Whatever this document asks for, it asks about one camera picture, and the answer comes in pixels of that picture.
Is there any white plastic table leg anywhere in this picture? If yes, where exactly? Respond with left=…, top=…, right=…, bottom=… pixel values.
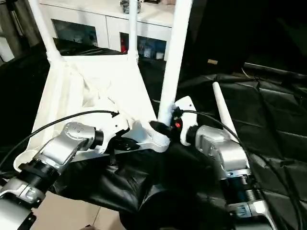
left=127, top=0, right=140, bottom=63
left=157, top=0, right=194, bottom=125
left=30, top=0, right=63, bottom=63
left=212, top=81, right=238, bottom=142

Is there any white plastic table top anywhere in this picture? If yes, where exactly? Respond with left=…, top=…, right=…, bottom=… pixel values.
left=13, top=54, right=171, bottom=172

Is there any black mat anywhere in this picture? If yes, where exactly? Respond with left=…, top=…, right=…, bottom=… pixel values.
left=0, top=37, right=307, bottom=230

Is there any black backdrop cloth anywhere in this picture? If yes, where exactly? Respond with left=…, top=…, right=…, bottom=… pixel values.
left=182, top=0, right=307, bottom=75

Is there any shiny object on cabinet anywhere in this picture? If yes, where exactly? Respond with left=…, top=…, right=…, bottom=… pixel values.
left=119, top=0, right=142, bottom=14

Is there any white cabinet with glass doors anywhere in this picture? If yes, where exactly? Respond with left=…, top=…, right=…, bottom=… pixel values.
left=38, top=0, right=188, bottom=60

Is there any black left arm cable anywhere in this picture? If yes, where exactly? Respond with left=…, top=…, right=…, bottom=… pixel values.
left=0, top=110, right=119, bottom=168

